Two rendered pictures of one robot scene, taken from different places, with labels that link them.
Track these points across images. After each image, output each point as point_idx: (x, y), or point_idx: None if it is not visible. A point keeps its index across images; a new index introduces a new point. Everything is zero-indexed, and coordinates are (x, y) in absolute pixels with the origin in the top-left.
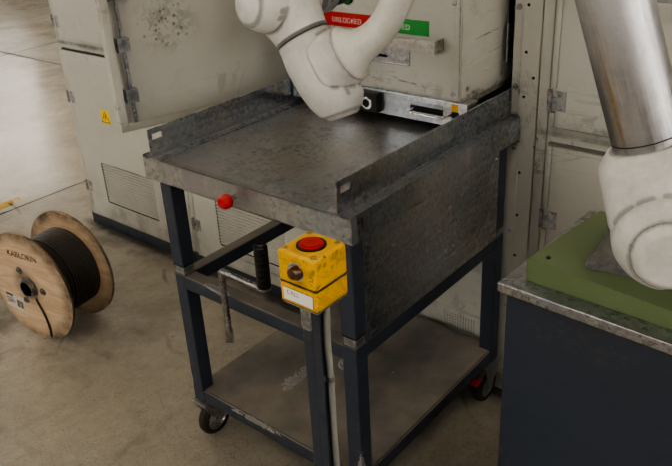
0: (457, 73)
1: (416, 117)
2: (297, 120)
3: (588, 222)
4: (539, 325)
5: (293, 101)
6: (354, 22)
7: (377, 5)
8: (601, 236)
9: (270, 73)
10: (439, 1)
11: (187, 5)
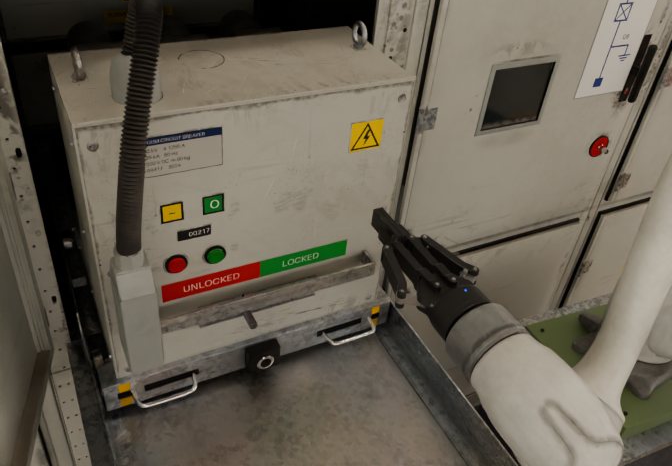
0: (376, 276)
1: (324, 339)
2: (191, 449)
3: (550, 347)
4: (631, 465)
5: (108, 418)
6: (227, 279)
7: (631, 334)
8: (580, 355)
9: (13, 401)
10: (363, 214)
11: None
